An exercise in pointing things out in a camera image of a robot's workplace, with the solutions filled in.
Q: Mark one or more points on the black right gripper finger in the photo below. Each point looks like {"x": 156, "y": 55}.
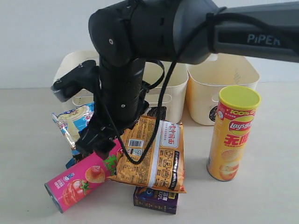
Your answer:
{"x": 83, "y": 149}

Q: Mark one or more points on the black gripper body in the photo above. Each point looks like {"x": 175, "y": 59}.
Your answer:
{"x": 103, "y": 129}

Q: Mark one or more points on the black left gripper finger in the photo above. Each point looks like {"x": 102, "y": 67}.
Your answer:
{"x": 104, "y": 148}

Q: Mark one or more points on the blue instant noodle packet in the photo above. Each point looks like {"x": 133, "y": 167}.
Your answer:
{"x": 72, "y": 122}

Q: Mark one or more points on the pink Lays chips can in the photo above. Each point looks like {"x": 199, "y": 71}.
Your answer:
{"x": 78, "y": 181}

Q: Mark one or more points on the orange instant noodle packet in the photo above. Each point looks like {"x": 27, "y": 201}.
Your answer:
{"x": 163, "y": 166}

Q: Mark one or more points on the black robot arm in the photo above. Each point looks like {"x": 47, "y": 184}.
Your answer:
{"x": 128, "y": 34}

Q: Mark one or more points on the middle cream plastic bin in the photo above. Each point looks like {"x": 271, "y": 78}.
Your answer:
{"x": 174, "y": 97}

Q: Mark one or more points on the cream plastic bin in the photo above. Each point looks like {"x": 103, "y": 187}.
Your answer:
{"x": 174, "y": 97}
{"x": 69, "y": 62}
{"x": 209, "y": 77}

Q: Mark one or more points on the left cream plastic bin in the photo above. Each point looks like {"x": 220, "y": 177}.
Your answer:
{"x": 69, "y": 62}

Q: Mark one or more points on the purple juice carton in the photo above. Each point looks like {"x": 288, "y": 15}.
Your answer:
{"x": 155, "y": 200}

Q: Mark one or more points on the right cream plastic bin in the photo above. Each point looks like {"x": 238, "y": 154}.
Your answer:
{"x": 209, "y": 77}

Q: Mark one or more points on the yellow Lays chips can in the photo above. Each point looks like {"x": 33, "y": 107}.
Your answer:
{"x": 234, "y": 116}

